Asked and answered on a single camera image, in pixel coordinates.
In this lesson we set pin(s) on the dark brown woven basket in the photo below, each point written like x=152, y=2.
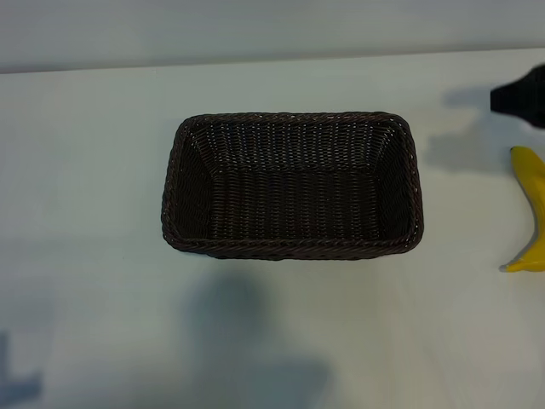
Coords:
x=298, y=200

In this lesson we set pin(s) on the yellow banana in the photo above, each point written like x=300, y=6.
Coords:
x=532, y=191

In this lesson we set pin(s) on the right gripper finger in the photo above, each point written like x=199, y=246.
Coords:
x=528, y=108
x=528, y=85

